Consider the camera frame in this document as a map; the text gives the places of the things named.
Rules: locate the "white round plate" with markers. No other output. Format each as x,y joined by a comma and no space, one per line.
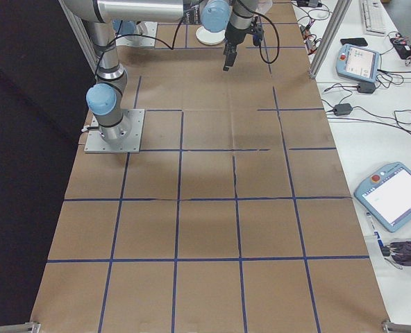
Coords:
209,38

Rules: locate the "white computer mouse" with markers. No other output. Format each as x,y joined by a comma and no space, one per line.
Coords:
322,14

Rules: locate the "black smartphone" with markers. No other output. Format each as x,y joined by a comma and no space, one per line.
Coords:
354,42

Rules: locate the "black power adapter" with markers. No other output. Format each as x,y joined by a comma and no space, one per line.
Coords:
366,87
342,109

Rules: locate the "blue grey teach pendant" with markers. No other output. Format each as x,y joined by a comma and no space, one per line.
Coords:
393,194
358,62

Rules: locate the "white keyboard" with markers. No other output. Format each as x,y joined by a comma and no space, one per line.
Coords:
373,15

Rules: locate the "white marker pen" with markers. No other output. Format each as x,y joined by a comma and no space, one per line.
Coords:
370,221

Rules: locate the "dark fabric bundle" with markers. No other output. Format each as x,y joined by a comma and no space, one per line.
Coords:
408,255

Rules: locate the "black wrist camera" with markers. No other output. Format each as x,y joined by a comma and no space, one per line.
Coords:
257,34

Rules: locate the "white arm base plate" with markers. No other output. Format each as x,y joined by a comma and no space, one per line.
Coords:
152,34
136,138

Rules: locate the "aluminium upright post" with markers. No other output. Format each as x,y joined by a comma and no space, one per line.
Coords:
327,38

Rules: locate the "black red-switch power strip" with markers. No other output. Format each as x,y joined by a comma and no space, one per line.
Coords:
401,38

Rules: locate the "black frame cover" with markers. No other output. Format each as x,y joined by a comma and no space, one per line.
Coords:
18,138

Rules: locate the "aluminium table corner rail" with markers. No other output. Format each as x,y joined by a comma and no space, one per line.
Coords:
405,326
11,327

